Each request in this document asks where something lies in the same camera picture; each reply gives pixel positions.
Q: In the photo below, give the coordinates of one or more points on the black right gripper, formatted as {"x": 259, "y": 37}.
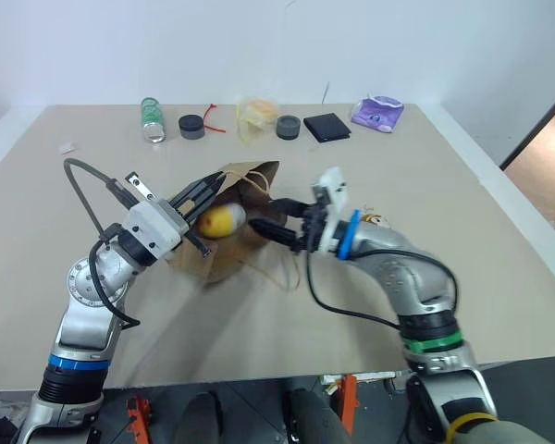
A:
{"x": 313, "y": 224}

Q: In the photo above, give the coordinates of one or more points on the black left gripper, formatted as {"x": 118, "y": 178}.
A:
{"x": 189, "y": 201}

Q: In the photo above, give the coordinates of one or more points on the yellow and white plush toy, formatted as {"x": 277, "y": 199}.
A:
{"x": 219, "y": 221}

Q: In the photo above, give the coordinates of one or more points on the brown paper bag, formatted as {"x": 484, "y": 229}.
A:
{"x": 240, "y": 252}

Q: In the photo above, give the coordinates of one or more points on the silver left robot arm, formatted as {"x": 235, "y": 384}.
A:
{"x": 88, "y": 277}

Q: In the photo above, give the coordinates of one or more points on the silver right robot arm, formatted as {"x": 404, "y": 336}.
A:
{"x": 398, "y": 261}

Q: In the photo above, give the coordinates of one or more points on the white and orange plush toy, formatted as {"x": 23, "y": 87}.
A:
{"x": 377, "y": 221}

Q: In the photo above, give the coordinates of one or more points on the clear bag with yellow sponge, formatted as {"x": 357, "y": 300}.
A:
{"x": 256, "y": 115}

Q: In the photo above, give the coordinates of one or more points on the black cylinder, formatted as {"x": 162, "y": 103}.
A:
{"x": 192, "y": 127}

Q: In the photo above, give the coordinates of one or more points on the red zip tie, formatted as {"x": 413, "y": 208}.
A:
{"x": 211, "y": 124}

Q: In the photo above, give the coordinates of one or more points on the grey cylinder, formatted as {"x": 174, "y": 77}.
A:
{"x": 287, "y": 127}

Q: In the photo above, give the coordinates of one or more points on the black square wallet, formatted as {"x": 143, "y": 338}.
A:
{"x": 327, "y": 127}

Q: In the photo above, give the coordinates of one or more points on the clear bottle with green print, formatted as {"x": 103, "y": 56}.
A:
{"x": 152, "y": 121}

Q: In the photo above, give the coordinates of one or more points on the purple wipes packet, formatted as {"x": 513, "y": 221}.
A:
{"x": 377, "y": 114}

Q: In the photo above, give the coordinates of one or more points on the small white scrap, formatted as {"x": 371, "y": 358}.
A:
{"x": 68, "y": 147}

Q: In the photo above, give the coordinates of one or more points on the orange stand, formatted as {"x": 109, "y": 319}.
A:
{"x": 348, "y": 402}
{"x": 138, "y": 416}

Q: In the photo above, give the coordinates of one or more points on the dark rounded shape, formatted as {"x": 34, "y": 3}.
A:
{"x": 312, "y": 418}

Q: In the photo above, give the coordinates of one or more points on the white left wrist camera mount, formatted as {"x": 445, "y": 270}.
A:
{"x": 152, "y": 226}

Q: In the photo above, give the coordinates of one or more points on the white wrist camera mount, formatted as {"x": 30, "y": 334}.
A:
{"x": 152, "y": 226}
{"x": 335, "y": 187}

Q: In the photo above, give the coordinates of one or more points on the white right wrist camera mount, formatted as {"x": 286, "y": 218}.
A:
{"x": 335, "y": 187}

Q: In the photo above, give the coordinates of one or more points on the dark door frame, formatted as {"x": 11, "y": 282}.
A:
{"x": 536, "y": 125}

